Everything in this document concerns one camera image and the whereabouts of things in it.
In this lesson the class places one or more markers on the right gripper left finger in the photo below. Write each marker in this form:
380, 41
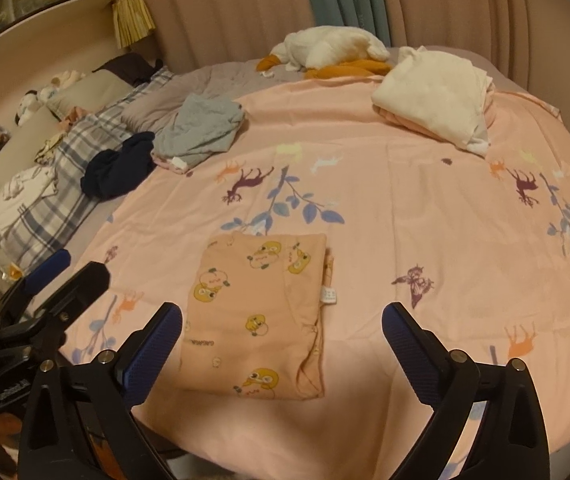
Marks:
54, 443

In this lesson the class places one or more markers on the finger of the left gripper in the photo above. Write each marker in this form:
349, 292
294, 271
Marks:
70, 294
45, 272

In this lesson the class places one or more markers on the peach cartoon print garment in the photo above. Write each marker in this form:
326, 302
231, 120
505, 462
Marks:
254, 318

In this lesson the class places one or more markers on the white clothes on pillow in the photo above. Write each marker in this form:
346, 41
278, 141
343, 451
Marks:
24, 190

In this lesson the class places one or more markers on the cream folded clothes stack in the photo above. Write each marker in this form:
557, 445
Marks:
441, 95

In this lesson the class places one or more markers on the plaid pillow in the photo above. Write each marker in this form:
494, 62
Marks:
50, 223

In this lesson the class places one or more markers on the dark navy garment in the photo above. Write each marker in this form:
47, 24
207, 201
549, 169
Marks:
111, 174

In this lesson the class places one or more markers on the beige headboard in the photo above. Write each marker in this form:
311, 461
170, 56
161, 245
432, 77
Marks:
93, 93

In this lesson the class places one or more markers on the small plush toy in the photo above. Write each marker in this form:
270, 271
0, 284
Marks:
33, 100

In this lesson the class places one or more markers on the grey blanket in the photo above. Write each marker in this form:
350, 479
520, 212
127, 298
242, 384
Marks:
157, 108

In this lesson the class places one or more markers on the grey crumpled garment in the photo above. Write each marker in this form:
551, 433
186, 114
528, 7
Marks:
202, 128

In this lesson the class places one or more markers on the yellow hanging paper bundle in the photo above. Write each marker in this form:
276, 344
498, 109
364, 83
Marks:
132, 22

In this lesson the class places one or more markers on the white goose plush toy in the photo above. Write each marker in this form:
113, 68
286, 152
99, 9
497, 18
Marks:
324, 52

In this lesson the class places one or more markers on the beige curtain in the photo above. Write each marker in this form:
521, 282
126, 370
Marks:
528, 40

